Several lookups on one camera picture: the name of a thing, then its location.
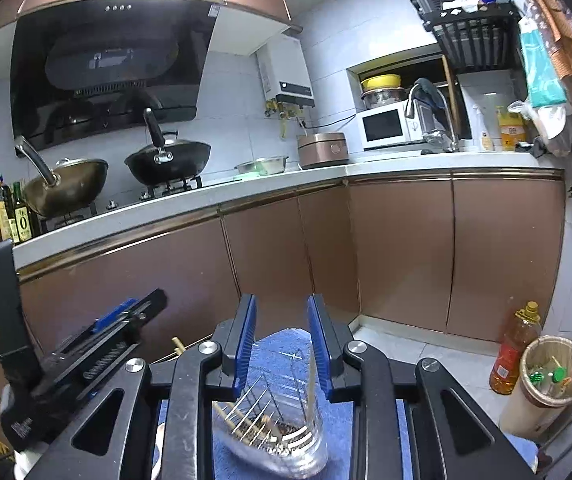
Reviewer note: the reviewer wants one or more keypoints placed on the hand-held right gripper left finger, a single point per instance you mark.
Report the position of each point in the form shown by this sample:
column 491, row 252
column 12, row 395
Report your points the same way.
column 246, row 347

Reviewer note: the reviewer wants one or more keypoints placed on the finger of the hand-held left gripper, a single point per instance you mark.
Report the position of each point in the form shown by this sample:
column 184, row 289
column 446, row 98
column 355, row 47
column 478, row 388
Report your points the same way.
column 116, row 314
column 151, row 305

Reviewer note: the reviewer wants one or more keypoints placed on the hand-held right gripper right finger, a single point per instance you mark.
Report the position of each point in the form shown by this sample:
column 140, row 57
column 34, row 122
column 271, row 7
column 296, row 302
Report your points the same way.
column 318, row 347

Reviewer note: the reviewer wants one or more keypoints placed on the clear utensil holder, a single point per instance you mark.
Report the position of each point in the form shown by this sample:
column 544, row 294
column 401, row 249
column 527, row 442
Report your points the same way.
column 306, row 452

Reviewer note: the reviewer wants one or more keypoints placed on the blue towel mat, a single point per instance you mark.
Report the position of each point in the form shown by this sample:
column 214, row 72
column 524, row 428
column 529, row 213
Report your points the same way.
column 341, row 435

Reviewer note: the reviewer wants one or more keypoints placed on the black gas stove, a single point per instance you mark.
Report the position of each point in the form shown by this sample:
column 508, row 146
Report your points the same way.
column 166, row 191

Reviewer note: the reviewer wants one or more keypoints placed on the brown kitchen cabinet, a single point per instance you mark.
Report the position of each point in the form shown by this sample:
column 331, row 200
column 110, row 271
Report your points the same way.
column 400, row 255

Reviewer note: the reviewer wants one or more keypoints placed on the dark olive oil bottle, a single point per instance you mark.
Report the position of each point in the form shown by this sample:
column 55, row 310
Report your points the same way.
column 23, row 220

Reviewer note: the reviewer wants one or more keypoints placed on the black wok with lid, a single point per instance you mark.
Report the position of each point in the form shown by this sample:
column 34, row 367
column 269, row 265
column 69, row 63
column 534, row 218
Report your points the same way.
column 168, row 162

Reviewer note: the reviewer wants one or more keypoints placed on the yellow oil bottle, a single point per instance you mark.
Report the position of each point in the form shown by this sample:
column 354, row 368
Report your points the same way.
column 2, row 215

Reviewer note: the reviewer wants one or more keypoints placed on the green sponge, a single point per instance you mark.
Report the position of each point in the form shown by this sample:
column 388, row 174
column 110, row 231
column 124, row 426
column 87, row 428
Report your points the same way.
column 248, row 176

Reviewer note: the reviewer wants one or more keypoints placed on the stainless steel basin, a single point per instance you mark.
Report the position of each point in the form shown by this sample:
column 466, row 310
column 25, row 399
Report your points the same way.
column 263, row 165

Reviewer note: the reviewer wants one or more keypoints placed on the cooking oil bottle red label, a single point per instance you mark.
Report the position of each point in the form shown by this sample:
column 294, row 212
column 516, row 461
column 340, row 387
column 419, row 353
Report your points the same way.
column 510, row 360

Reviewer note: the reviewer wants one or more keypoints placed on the rose gold rice cooker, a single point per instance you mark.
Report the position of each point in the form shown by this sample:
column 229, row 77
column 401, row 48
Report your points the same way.
column 322, row 151

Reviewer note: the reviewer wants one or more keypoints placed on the beige trash bin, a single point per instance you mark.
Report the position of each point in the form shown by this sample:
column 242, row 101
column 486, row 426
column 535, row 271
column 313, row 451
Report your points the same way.
column 530, row 410

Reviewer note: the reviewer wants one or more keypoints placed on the white microwave oven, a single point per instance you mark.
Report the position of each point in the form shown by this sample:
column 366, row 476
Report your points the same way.
column 385, row 126

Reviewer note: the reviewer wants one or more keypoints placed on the black and brown range hood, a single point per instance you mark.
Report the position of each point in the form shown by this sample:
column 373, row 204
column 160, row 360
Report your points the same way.
column 106, row 60

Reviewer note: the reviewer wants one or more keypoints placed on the clear plastic pitcher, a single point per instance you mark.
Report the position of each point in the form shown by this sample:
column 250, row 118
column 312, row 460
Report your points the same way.
column 430, row 122

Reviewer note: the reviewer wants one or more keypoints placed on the chrome kitchen faucet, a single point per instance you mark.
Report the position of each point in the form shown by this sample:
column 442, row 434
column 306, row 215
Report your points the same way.
column 451, row 127

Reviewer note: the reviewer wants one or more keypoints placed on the white soap bottle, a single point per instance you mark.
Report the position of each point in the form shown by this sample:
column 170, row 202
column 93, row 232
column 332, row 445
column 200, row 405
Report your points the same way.
column 483, row 135

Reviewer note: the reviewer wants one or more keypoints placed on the yellow plastic basin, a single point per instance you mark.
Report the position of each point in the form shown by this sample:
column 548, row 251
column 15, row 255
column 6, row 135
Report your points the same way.
column 380, row 82

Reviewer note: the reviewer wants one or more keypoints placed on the white water heater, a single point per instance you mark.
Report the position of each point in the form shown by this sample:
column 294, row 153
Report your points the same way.
column 286, row 65

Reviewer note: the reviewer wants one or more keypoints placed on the yellow dish soap bottle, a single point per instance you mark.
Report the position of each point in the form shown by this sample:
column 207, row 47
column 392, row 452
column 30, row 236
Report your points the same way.
column 510, row 132

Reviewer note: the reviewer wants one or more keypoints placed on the white plastic bag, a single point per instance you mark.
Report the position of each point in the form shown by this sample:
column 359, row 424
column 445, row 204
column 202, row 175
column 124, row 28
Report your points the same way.
column 548, row 122

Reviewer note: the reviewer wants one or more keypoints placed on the teal plastic bag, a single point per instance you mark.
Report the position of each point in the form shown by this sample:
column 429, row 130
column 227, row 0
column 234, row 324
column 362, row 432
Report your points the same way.
column 540, row 70

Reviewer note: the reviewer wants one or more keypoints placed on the white cloth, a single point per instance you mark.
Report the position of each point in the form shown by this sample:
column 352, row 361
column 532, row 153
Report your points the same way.
column 460, row 1

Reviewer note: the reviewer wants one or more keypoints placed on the orange patterned curtain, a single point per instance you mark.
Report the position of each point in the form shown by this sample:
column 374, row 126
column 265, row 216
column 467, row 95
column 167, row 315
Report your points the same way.
column 565, row 25

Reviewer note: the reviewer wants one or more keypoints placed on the black wall dish rack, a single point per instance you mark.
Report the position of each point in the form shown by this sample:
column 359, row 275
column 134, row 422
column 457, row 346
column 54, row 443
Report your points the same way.
column 470, row 35

